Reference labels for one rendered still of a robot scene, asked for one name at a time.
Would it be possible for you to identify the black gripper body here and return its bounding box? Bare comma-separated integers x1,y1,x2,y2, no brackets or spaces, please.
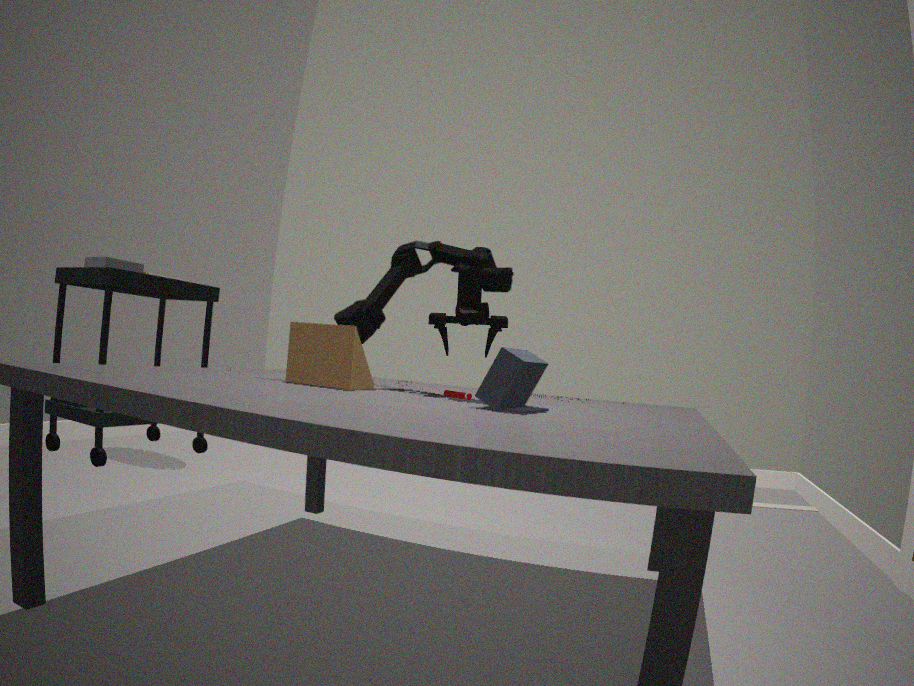
429,291,508,329

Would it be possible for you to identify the grey sloped panel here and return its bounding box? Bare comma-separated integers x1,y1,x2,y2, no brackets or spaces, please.
475,347,549,413

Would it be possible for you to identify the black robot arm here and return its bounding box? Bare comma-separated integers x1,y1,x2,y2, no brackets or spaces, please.
334,240,513,344

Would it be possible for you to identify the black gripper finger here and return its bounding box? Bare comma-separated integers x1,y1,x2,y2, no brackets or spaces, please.
485,328,502,358
434,326,448,356

